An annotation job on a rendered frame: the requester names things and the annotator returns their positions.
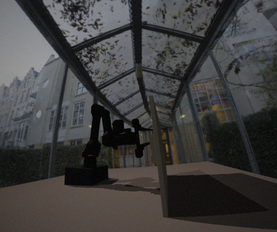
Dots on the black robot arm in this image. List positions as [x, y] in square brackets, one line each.
[112, 137]

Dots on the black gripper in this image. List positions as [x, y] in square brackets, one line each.
[140, 148]

